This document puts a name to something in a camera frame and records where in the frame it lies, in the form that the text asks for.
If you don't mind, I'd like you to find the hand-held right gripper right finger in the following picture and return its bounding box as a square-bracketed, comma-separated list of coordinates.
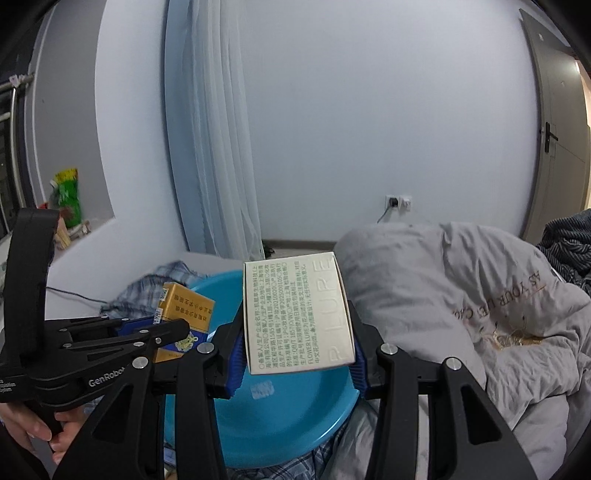
[346, 300, 540, 480]

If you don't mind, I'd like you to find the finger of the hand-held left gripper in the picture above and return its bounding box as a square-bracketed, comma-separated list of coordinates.
[44, 316, 157, 337]
[61, 319, 191, 360]

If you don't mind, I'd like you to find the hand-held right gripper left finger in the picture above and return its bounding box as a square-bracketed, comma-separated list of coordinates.
[51, 305, 247, 480]

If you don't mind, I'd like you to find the yellow cigarette box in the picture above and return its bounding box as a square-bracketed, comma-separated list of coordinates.
[152, 282, 216, 364]

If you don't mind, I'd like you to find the blue plastic basin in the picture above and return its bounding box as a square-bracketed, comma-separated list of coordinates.
[164, 271, 362, 469]

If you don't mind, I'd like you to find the cream cardboard box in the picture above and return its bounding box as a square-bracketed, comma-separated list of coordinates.
[243, 251, 359, 374]

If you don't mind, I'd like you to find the person's left hand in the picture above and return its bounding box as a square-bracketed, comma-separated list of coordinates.
[0, 399, 86, 467]

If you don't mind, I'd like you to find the plaid cloth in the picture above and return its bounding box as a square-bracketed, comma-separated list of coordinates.
[99, 261, 370, 480]

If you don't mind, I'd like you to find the green snack bag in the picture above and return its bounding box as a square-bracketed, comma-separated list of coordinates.
[49, 167, 83, 229]

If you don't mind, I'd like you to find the grey quilt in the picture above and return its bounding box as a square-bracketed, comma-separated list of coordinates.
[332, 222, 591, 480]

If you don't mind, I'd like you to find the metal window railing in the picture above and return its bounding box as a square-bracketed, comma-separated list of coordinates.
[0, 73, 36, 215]

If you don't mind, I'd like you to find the blue curtain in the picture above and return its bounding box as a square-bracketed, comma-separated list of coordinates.
[164, 0, 218, 254]

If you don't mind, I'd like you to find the white sheer curtain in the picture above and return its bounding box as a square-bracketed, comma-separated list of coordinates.
[185, 0, 265, 261]

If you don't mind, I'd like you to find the dark striped cloth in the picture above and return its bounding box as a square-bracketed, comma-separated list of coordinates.
[538, 212, 591, 294]

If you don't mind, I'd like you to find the grey door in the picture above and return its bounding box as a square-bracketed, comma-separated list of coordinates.
[519, 7, 591, 241]

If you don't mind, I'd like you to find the thin black power cable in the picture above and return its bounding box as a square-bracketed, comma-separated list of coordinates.
[46, 286, 112, 306]

